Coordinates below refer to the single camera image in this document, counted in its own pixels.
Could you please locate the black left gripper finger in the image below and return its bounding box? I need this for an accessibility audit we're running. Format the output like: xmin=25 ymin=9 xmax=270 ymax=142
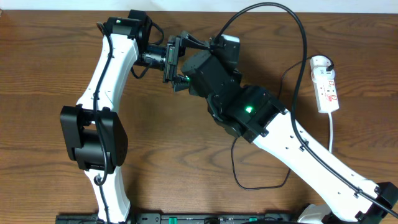
xmin=172 ymin=75 xmax=190 ymax=92
xmin=180 ymin=30 xmax=210 ymax=50

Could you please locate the black USB charging cable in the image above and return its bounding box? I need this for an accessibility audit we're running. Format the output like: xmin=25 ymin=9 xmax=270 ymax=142
xmin=230 ymin=54 xmax=335 ymax=191

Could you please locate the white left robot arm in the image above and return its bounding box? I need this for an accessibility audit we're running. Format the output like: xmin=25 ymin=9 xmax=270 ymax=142
xmin=60 ymin=10 xmax=210 ymax=223

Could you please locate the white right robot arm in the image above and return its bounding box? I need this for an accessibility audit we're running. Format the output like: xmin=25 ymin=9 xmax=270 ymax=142
xmin=182 ymin=50 xmax=397 ymax=223

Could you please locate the white USB charger adapter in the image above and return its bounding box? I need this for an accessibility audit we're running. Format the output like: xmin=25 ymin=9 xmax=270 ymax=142
xmin=311 ymin=67 xmax=335 ymax=83

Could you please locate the white power strip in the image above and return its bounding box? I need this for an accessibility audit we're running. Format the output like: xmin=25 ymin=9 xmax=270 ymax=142
xmin=310 ymin=55 xmax=340 ymax=114

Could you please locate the white power strip cord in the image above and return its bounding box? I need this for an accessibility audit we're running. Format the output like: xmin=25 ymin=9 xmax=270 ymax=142
xmin=327 ymin=112 xmax=334 ymax=153

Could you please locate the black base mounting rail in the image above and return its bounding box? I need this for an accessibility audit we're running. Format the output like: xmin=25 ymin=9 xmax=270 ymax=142
xmin=55 ymin=213 xmax=297 ymax=224

